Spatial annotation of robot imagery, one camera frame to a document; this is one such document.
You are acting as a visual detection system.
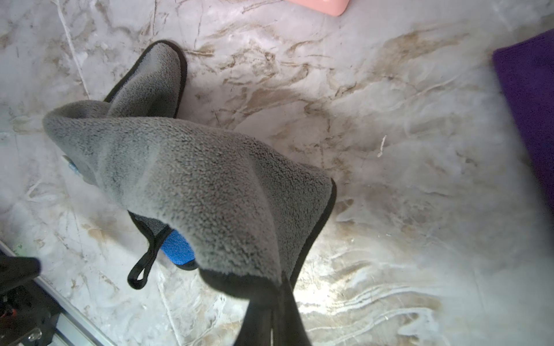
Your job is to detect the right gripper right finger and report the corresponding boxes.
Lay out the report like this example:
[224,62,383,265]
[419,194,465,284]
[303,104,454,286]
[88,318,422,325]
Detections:
[272,272,312,346]

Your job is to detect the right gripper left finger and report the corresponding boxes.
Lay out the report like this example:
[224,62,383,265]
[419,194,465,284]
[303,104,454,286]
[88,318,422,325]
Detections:
[234,301,272,346]

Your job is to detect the grey and blue dishcloth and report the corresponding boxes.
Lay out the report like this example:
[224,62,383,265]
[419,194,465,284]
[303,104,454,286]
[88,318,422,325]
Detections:
[43,40,336,305]

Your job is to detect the purple square dishcloth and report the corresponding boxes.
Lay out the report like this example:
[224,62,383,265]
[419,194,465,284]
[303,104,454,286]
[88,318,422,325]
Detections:
[492,30,553,208]

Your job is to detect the pink plastic basket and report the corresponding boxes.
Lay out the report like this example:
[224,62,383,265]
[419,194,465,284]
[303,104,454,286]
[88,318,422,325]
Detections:
[288,0,350,17]

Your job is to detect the aluminium mounting rail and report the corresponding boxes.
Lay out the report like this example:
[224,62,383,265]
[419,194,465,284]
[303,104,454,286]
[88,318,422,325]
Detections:
[1,243,114,345]

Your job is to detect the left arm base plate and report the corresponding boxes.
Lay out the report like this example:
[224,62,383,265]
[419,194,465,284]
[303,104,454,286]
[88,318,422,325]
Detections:
[1,281,62,346]

